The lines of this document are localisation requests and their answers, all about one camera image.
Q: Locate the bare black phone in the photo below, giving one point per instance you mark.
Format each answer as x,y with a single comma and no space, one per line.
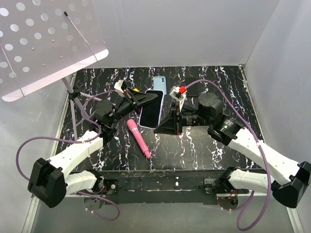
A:
193,90

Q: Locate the pink marker pen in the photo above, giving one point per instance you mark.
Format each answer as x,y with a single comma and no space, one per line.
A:
132,126

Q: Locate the perforated white music stand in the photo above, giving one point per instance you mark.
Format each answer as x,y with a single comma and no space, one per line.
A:
43,41

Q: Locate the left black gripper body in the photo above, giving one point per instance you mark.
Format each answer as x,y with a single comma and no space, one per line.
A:
126,107

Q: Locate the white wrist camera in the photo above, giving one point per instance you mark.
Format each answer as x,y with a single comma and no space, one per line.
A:
179,95
119,87

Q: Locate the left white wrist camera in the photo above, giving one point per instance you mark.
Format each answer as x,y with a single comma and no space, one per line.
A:
119,87

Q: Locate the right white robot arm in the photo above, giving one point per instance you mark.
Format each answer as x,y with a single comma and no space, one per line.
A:
289,179

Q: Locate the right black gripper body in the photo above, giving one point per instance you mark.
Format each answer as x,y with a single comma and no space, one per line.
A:
190,118

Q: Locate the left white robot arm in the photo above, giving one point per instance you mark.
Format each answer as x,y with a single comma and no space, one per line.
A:
51,180

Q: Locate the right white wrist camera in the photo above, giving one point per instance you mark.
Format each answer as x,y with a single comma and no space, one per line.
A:
179,95

